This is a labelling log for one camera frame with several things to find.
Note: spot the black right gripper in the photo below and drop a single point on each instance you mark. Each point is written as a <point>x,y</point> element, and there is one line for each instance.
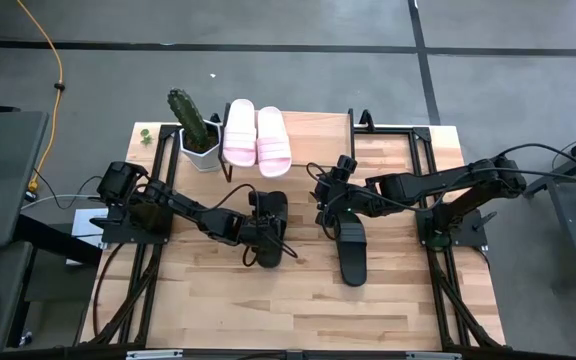
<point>333,195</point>

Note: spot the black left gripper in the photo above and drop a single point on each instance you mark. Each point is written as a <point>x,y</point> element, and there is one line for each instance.
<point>260,225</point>

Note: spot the black slide sandal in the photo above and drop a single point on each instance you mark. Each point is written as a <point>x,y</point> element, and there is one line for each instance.
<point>353,255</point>
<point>270,257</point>

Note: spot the pink slide sandal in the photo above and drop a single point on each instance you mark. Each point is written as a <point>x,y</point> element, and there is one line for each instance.
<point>274,142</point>
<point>239,130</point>

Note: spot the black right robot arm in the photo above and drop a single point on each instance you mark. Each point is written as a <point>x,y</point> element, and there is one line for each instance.
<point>418,185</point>

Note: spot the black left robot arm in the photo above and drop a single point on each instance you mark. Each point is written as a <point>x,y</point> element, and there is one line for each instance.
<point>188,207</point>

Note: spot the black metal shoe rack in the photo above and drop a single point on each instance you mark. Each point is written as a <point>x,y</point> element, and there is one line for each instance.
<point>388,130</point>

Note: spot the white hexagonal plant pot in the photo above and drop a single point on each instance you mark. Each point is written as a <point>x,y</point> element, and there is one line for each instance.
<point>208,157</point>

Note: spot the green cactus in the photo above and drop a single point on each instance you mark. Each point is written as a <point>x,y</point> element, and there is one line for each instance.
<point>188,117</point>

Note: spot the small green plant sprig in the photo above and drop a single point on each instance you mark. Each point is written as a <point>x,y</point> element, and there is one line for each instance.
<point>146,136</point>

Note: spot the white box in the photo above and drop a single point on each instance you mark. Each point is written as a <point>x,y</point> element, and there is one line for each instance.
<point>85,232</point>

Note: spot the black desk bar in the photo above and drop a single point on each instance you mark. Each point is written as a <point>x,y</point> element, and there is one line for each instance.
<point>58,245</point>

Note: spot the grey metal stand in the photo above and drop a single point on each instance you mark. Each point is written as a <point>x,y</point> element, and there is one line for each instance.
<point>565,225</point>

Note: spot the black desk surface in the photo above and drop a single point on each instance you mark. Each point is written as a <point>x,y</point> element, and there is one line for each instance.
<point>3,280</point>

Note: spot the wooden shelf black metal frame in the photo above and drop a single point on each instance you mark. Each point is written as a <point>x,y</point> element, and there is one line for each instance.
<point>318,130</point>

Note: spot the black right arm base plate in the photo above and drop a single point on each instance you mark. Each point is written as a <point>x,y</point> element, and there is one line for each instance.
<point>473,234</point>

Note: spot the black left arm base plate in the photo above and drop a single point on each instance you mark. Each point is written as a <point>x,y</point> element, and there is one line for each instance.
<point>113,233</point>

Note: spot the silver metal bracket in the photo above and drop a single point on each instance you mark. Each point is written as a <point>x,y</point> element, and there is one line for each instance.
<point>433,356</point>
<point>153,354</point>

